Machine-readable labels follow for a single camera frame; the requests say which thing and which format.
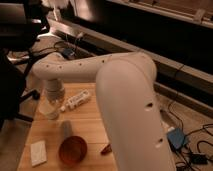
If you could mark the white plastic bottle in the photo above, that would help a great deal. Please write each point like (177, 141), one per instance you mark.
(76, 100)

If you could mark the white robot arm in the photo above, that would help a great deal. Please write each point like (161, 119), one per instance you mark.
(124, 85)

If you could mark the black office chair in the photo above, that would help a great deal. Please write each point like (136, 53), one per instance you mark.
(21, 21)

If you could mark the blue electronics box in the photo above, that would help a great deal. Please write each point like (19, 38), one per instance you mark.
(68, 53)

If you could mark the brown ceramic bowl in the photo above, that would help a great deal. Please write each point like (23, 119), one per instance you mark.
(72, 150)

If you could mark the blue power adapter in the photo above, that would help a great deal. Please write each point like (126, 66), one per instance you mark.
(177, 139)

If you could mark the white rectangular sponge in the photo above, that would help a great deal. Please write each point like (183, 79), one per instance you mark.
(38, 153)

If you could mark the red chili pepper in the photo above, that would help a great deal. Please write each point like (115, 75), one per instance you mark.
(106, 150)

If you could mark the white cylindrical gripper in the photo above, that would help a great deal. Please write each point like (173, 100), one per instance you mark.
(54, 89)

